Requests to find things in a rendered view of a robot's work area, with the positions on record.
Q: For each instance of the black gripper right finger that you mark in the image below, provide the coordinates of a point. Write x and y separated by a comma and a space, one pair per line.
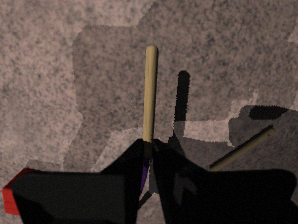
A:
189, 193

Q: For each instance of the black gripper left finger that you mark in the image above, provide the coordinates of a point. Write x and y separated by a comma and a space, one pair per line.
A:
112, 194

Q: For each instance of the red wooden block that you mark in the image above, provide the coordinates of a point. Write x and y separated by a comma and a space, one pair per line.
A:
9, 203

